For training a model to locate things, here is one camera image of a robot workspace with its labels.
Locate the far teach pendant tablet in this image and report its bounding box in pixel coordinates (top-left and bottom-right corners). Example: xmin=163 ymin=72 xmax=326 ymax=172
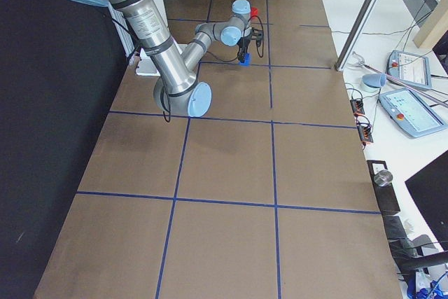
xmin=387 ymin=50 xmax=432 ymax=90

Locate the black computer monitor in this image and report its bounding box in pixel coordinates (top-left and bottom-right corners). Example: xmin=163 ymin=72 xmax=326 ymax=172
xmin=405 ymin=151 xmax=447 ymax=242

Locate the small metal cup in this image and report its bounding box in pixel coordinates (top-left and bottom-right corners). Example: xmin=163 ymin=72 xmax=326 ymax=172
xmin=373 ymin=169 xmax=393 ymax=187

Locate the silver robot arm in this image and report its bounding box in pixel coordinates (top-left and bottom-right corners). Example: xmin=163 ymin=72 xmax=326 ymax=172
xmin=71 ymin=0 xmax=251 ymax=117

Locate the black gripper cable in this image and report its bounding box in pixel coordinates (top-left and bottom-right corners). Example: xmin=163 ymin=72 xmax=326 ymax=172
xmin=206 ymin=15 xmax=266 ymax=64

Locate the blue wooden block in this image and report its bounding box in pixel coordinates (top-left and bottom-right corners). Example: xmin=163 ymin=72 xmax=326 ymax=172
xmin=239 ymin=53 xmax=251 ymax=67

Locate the black box on desk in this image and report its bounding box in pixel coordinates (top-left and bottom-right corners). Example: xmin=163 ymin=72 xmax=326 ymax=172
xmin=367 ymin=160 xmax=400 ymax=216

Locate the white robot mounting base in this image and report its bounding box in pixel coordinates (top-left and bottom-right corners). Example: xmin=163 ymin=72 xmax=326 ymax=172
xmin=136 ymin=42 xmax=190 ymax=78

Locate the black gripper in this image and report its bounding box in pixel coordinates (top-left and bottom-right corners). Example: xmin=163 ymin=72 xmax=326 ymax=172
xmin=238 ymin=28 xmax=252 ymax=62

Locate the red wooden block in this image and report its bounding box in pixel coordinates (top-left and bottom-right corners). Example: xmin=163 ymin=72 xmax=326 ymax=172
xmin=251 ymin=7 xmax=258 ymax=18

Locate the near teach pendant tablet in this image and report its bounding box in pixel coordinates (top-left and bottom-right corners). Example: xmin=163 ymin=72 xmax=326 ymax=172
xmin=379 ymin=89 xmax=447 ymax=138

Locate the long reacher grabber stick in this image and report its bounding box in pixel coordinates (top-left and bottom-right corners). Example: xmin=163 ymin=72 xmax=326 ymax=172
xmin=351 ymin=51 xmax=448 ymax=107

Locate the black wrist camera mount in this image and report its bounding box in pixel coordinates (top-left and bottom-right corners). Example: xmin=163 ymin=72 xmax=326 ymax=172
xmin=251 ymin=27 xmax=264 ymax=46

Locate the teach pendant tablet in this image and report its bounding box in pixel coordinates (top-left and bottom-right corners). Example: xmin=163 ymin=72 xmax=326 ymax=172
xmin=387 ymin=50 xmax=432 ymax=90
xmin=379 ymin=89 xmax=447 ymax=138

